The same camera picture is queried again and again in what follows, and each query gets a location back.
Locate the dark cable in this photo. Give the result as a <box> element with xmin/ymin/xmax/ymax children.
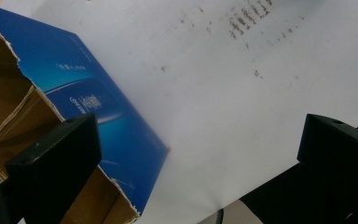
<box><xmin>213</xmin><ymin>208</ymin><xmax>225</xmax><ymax>224</ymax></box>

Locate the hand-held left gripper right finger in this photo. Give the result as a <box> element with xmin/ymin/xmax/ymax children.
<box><xmin>296</xmin><ymin>113</ymin><xmax>358</xmax><ymax>224</ymax></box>

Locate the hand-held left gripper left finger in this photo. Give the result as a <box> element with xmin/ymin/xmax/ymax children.
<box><xmin>4</xmin><ymin>113</ymin><xmax>103</xmax><ymax>224</ymax></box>

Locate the blue torn cardboard box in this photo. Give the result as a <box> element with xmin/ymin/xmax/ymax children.
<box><xmin>0</xmin><ymin>2</ymin><xmax>171</xmax><ymax>224</ymax></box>

